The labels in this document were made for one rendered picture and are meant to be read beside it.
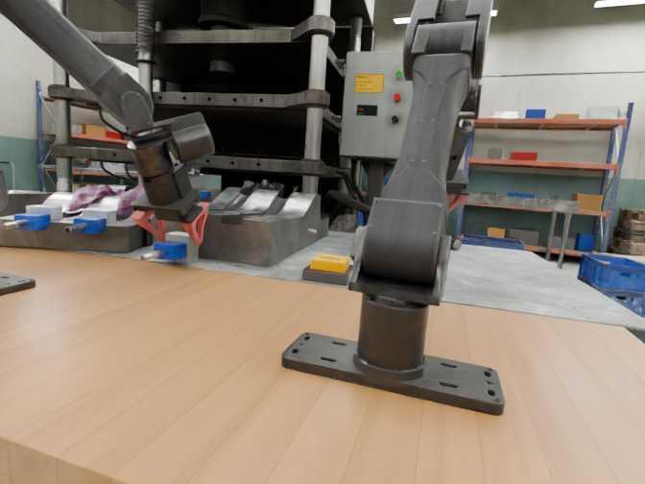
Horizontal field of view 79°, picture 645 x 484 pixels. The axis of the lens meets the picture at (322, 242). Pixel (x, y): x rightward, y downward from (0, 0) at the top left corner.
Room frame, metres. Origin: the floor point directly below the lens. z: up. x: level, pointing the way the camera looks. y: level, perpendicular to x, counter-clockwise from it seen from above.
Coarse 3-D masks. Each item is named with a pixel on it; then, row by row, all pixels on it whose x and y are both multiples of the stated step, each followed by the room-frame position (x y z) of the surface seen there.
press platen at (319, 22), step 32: (128, 32) 1.80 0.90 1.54; (160, 32) 1.76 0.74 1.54; (192, 32) 1.72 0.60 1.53; (224, 32) 1.69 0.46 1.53; (256, 32) 1.66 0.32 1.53; (288, 32) 1.63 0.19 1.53; (320, 32) 1.49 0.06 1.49; (160, 64) 2.11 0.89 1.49; (192, 64) 2.06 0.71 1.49; (256, 64) 1.98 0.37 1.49; (288, 64) 1.94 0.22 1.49
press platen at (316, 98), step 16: (64, 96) 1.75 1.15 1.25; (80, 96) 1.78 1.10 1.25; (160, 96) 1.74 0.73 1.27; (176, 96) 1.71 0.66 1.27; (192, 96) 1.69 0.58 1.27; (208, 96) 1.67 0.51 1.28; (224, 96) 1.66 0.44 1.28; (240, 96) 1.64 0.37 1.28; (256, 96) 1.62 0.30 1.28; (272, 96) 1.61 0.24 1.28; (288, 96) 1.58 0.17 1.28; (304, 96) 1.49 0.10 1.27; (320, 96) 1.48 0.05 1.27; (336, 128) 2.10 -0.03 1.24
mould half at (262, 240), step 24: (264, 192) 1.07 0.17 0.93; (216, 216) 0.77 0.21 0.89; (264, 216) 0.82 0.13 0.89; (288, 216) 0.92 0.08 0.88; (312, 216) 1.03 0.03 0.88; (216, 240) 0.77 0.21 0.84; (240, 240) 0.76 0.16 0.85; (264, 240) 0.75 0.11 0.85; (288, 240) 0.85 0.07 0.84; (312, 240) 1.05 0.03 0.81; (264, 264) 0.75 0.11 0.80
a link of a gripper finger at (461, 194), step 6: (450, 186) 0.79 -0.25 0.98; (456, 186) 0.79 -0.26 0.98; (462, 186) 0.79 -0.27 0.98; (450, 192) 0.80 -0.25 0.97; (456, 192) 0.80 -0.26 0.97; (462, 192) 0.80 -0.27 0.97; (468, 192) 0.80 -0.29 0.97; (450, 198) 0.86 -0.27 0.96; (456, 198) 0.82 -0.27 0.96; (462, 198) 0.81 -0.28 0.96; (450, 204) 0.84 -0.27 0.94; (456, 204) 0.82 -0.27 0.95
